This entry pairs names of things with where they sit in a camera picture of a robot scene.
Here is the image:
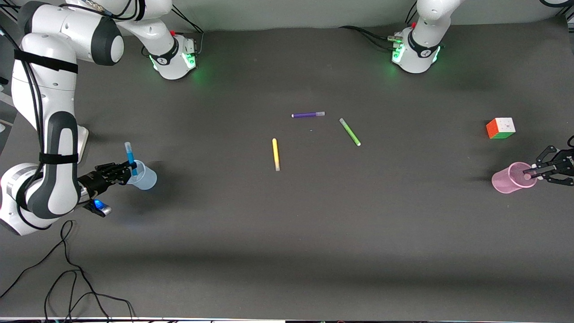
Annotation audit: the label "blue marker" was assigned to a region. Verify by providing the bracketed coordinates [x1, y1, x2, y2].
[124, 142, 139, 177]

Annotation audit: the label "light blue plastic cup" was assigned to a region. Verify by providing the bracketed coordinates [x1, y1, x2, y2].
[126, 160, 158, 191]

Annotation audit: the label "pink plastic cup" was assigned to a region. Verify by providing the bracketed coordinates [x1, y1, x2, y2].
[491, 161, 538, 194]

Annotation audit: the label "white desk stand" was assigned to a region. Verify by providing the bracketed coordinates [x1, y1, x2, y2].
[0, 83, 89, 165]

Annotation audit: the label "colourful puzzle cube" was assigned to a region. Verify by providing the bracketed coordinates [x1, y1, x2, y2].
[486, 118, 516, 140]

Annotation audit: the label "dark grey table mat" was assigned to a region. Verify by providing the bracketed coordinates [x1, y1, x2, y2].
[0, 16, 574, 320]

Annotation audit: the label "green marker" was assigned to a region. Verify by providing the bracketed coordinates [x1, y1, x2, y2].
[339, 118, 361, 147]

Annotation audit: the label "thin black loose cable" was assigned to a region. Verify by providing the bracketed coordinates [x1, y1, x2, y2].
[0, 220, 135, 323]

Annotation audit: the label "black right base cable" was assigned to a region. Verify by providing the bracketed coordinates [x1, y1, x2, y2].
[170, 5, 205, 57]

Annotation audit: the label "black base cable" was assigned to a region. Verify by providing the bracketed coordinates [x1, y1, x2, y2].
[339, 26, 400, 51]
[170, 5, 205, 57]

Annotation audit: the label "black left base cable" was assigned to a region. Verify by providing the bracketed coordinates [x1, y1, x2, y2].
[339, 26, 400, 51]

